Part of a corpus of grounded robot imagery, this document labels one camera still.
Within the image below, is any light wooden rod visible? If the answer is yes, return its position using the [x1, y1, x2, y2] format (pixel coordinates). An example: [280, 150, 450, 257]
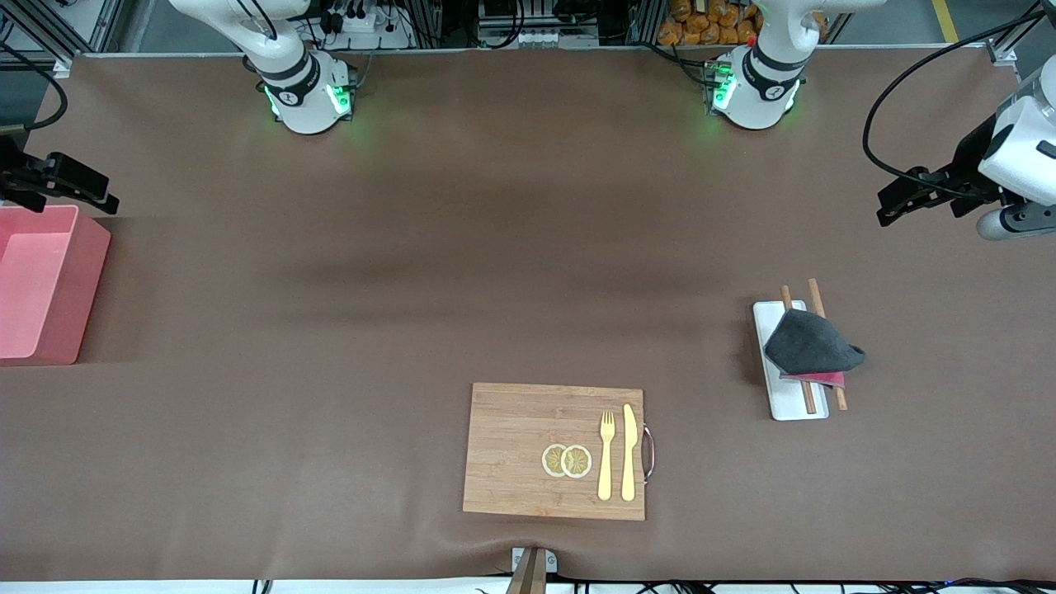
[808, 279, 849, 412]

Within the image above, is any wooden cutting board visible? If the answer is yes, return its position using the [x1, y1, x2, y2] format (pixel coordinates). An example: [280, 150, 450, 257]
[462, 382, 647, 522]

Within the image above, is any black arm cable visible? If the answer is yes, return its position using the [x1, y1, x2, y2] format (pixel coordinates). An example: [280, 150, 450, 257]
[862, 8, 1056, 200]
[0, 41, 68, 131]

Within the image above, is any aluminium frame rail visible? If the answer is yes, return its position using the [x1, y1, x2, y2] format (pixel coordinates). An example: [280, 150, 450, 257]
[54, 43, 1020, 67]

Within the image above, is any dark grey cloth red underside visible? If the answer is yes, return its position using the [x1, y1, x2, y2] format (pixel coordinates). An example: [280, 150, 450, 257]
[764, 309, 867, 390]

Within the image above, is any orange packaged snacks pile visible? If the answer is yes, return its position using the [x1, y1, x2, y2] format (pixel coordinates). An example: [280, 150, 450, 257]
[658, 0, 761, 47]

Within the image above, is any yellow plastic knife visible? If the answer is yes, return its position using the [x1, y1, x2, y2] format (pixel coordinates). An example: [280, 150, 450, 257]
[620, 403, 639, 502]

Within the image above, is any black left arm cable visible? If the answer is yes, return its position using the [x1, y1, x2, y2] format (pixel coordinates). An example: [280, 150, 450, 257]
[862, 8, 1056, 200]

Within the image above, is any yellow plastic fork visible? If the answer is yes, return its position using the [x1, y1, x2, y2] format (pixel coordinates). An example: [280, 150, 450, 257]
[597, 411, 616, 502]

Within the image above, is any pink plastic bin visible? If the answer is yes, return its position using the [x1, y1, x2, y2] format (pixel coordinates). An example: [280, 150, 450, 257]
[0, 205, 112, 366]

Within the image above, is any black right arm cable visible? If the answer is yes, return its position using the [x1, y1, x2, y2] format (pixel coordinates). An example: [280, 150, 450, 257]
[0, 41, 68, 131]

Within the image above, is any brown table cover mat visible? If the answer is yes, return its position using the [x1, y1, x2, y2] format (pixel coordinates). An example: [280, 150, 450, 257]
[0, 49, 1056, 582]

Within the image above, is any white rectangular tray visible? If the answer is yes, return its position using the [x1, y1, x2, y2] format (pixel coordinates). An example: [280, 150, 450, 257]
[752, 300, 830, 422]

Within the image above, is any camera mounting post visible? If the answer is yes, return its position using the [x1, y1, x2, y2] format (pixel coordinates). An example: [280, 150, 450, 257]
[505, 546, 559, 594]

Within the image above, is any black electronics box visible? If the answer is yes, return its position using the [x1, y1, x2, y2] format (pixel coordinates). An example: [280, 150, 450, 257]
[477, 0, 605, 49]

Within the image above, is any white power strip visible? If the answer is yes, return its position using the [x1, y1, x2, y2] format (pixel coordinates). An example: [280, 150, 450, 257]
[318, 0, 413, 50]

